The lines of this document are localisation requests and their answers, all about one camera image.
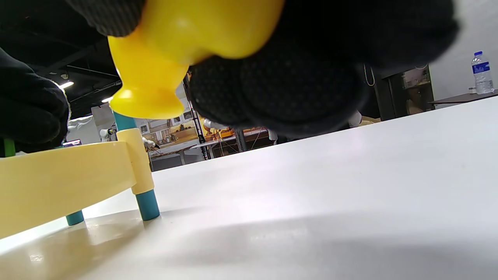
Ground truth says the yellow round tap bench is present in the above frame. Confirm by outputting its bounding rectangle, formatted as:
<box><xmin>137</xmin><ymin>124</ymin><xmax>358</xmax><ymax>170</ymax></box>
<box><xmin>0</xmin><ymin>112</ymin><xmax>161</xmax><ymax>240</ymax></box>

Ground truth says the person's left hand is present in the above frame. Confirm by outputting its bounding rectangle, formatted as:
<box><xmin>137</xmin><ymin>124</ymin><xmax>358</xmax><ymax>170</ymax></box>
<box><xmin>0</xmin><ymin>47</ymin><xmax>71</xmax><ymax>158</ymax></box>

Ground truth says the person's right hand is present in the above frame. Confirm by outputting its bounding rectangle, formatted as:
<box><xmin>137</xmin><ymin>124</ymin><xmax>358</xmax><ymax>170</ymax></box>
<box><xmin>64</xmin><ymin>0</ymin><xmax>460</xmax><ymax>137</ymax></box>

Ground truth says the dark side table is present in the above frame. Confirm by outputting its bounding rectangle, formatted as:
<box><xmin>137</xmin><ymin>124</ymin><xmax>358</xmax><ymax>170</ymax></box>
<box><xmin>427</xmin><ymin>89</ymin><xmax>498</xmax><ymax>110</ymax></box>

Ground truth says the orange kitchen backdrop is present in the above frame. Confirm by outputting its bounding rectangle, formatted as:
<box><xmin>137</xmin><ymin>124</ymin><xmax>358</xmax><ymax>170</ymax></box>
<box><xmin>134</xmin><ymin>115</ymin><xmax>236</xmax><ymax>146</ymax></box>

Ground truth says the metal frame workbench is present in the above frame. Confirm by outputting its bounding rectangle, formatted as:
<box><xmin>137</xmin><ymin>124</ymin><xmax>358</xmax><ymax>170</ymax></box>
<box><xmin>149</xmin><ymin>128</ymin><xmax>275</xmax><ymax>172</ymax></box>

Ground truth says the dark cabinet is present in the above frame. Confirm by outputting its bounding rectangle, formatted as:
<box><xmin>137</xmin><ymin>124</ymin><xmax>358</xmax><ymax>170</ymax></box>
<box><xmin>373</xmin><ymin>64</ymin><xmax>435</xmax><ymax>122</ymax></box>

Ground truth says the clear plastic water bottle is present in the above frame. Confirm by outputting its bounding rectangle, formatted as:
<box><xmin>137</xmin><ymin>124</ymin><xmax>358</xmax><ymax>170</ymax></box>
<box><xmin>472</xmin><ymin>51</ymin><xmax>494</xmax><ymax>95</ymax></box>

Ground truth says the yellow toy hammer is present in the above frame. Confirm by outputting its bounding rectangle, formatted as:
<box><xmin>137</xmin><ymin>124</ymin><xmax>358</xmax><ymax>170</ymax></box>
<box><xmin>108</xmin><ymin>0</ymin><xmax>285</xmax><ymax>120</ymax></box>

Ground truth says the black tripod stand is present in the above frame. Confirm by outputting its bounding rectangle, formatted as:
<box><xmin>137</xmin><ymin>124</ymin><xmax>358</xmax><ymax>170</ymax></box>
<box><xmin>182</xmin><ymin>73</ymin><xmax>211</xmax><ymax>161</ymax></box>

